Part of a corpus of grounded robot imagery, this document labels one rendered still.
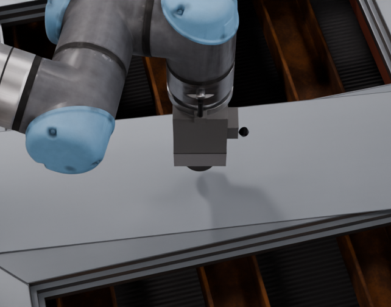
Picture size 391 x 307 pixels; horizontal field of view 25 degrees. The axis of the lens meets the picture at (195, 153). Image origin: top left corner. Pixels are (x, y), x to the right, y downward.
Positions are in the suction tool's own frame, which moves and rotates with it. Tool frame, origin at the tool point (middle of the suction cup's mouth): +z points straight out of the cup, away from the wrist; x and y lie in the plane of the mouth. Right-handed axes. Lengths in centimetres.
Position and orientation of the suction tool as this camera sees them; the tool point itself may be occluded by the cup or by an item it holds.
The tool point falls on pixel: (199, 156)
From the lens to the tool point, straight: 113.6
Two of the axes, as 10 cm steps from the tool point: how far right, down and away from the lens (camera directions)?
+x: -10.0, 0.0, 0.0
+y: 0.0, -8.5, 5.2
